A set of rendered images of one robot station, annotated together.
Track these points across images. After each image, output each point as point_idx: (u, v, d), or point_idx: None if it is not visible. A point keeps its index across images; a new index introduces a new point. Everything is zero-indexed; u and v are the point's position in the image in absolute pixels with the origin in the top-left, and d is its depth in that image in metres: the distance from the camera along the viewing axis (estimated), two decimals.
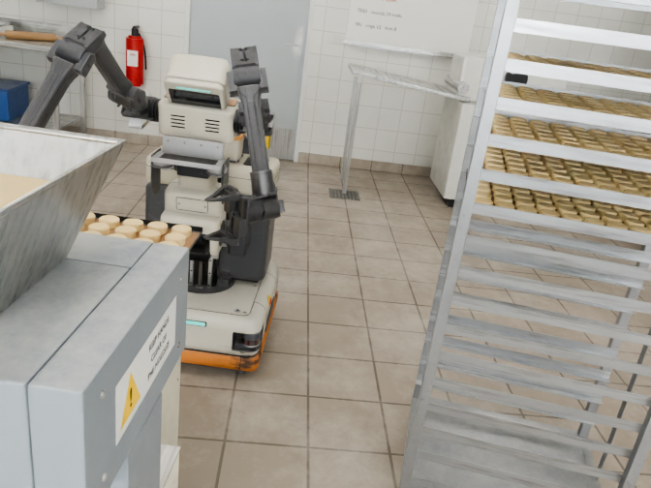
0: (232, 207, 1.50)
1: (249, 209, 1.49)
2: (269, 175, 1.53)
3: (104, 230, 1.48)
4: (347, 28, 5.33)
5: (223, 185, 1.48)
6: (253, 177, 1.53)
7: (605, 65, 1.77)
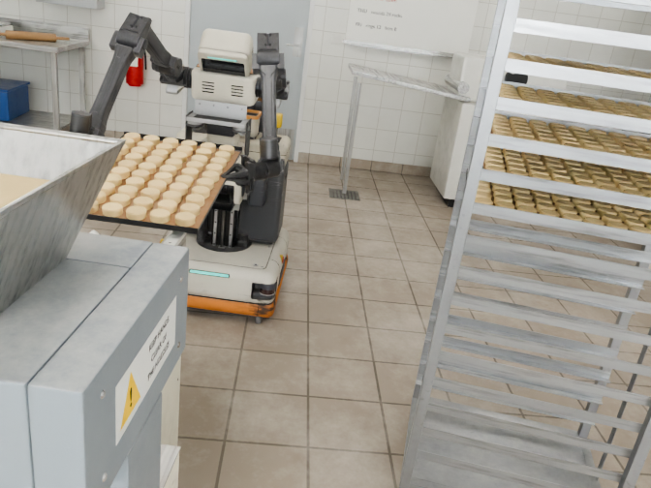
0: None
1: (256, 169, 1.88)
2: (274, 143, 1.90)
3: (169, 149, 1.94)
4: (347, 28, 5.33)
5: (233, 164, 1.88)
6: (262, 143, 1.90)
7: (605, 65, 1.77)
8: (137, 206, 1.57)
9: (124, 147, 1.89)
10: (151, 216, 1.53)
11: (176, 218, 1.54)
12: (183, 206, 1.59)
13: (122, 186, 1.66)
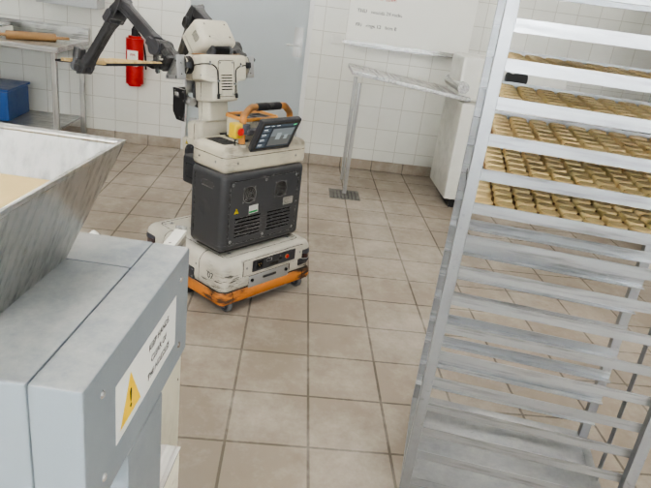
0: None
1: None
2: (73, 48, 3.33)
3: (129, 62, 3.59)
4: (347, 28, 5.33)
5: None
6: None
7: (605, 65, 1.77)
8: None
9: None
10: None
11: (66, 57, 3.76)
12: None
13: None
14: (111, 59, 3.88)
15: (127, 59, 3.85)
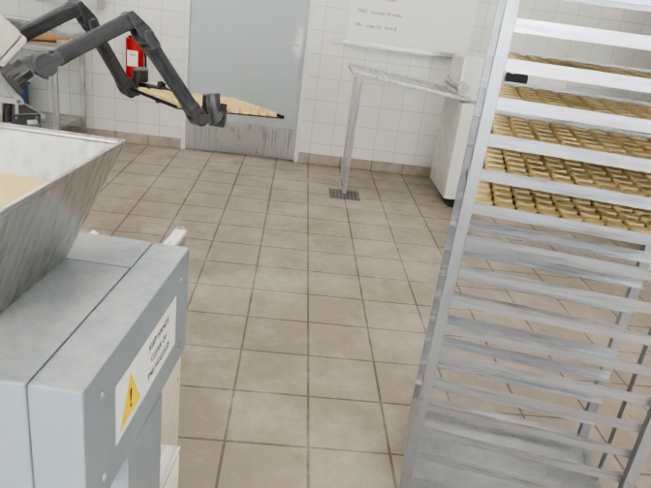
0: None
1: None
2: None
3: None
4: (347, 28, 5.33)
5: (165, 88, 2.92)
6: (147, 73, 2.91)
7: (605, 65, 1.77)
8: (245, 104, 3.06)
9: (201, 104, 2.69)
10: (246, 102, 3.12)
11: (237, 100, 3.16)
12: (228, 98, 3.11)
13: (237, 105, 2.94)
14: (254, 109, 2.94)
15: (242, 108, 2.83)
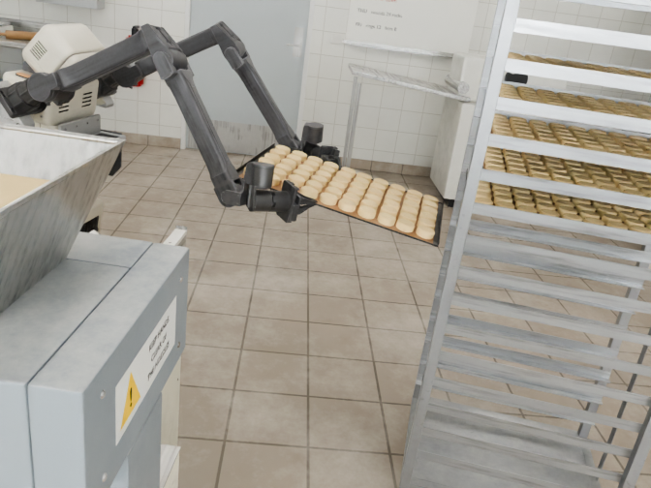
0: None
1: None
2: None
3: (290, 167, 1.86)
4: (347, 28, 5.33)
5: (325, 157, 2.05)
6: (320, 131, 2.10)
7: (605, 65, 1.77)
8: (421, 208, 1.86)
9: (294, 181, 1.74)
10: (436, 207, 1.90)
11: (435, 200, 1.96)
12: (417, 194, 1.96)
13: (387, 203, 1.80)
14: (400, 217, 1.74)
15: (362, 207, 1.70)
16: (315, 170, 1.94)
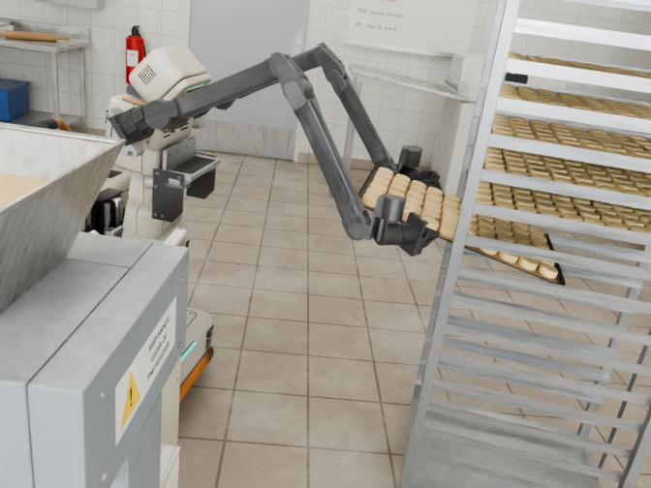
0: None
1: None
2: None
3: (402, 194, 1.81)
4: (347, 28, 5.33)
5: (427, 181, 2.00)
6: (418, 155, 2.05)
7: (605, 65, 1.77)
8: (534, 242, 1.81)
9: (414, 211, 1.69)
10: (545, 241, 1.86)
11: (542, 233, 1.92)
12: (522, 226, 1.92)
13: (503, 237, 1.75)
14: None
15: None
16: None
